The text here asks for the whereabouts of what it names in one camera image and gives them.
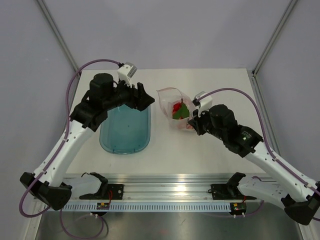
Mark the left aluminium frame post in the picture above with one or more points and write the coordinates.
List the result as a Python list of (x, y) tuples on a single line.
[(49, 19)]

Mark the right aluminium frame post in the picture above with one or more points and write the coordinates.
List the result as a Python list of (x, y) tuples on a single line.
[(275, 35)]

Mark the aluminium mounting rail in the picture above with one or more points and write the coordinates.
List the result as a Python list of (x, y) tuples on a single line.
[(93, 186)]

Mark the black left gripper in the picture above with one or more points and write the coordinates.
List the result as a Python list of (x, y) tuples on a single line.
[(139, 98)]

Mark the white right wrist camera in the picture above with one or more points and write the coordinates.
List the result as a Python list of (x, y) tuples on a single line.
[(202, 102)]

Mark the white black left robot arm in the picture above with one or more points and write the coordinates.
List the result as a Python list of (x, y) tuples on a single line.
[(104, 94)]

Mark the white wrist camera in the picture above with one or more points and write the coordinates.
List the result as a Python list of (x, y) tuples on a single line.
[(126, 72), (202, 102)]

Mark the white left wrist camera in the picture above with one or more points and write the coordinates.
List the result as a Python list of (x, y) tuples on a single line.
[(126, 72)]

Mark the red strawberry bunch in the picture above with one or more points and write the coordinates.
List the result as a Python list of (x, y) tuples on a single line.
[(180, 115)]

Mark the white slotted cable duct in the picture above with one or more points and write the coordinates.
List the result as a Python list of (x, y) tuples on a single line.
[(147, 207)]

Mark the clear pink zip top bag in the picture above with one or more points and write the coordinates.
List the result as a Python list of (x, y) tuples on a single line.
[(168, 96)]

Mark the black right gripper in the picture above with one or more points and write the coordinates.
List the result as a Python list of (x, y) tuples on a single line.
[(196, 121)]

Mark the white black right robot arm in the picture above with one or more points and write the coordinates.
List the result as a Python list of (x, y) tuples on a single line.
[(248, 144)]

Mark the blue transparent plastic tray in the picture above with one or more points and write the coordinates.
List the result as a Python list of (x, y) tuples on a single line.
[(126, 130)]

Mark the aluminium frame post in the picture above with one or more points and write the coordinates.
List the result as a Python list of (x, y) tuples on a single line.
[(275, 35), (49, 19)]

